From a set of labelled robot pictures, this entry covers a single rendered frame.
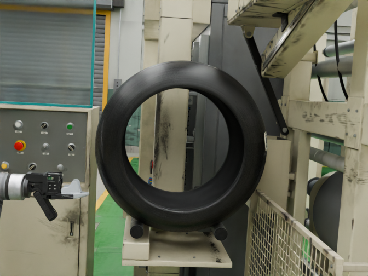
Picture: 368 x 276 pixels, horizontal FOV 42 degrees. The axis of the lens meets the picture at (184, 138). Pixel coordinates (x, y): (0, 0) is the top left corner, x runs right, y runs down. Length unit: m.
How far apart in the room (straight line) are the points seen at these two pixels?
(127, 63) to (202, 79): 9.24
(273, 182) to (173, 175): 0.40
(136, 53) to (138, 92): 9.23
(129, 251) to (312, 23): 0.91
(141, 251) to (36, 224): 0.89
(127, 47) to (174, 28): 8.86
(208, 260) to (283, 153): 0.54
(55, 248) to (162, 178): 0.73
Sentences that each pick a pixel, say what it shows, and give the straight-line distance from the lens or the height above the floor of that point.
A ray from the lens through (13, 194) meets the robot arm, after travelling 1.68.
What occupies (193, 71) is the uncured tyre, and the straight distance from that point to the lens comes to 1.53.
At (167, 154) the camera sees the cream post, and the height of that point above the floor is 1.11.
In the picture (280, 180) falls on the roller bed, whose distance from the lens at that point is 1.94.
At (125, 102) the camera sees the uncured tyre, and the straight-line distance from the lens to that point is 1.52.
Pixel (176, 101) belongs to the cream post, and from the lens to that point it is 1.91.
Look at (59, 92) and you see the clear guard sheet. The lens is 2.33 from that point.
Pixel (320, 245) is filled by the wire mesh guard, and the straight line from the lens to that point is 1.27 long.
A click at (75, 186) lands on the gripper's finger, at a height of 1.03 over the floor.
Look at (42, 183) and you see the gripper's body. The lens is 1.66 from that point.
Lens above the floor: 1.36
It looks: 5 degrees down
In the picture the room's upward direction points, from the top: 3 degrees clockwise
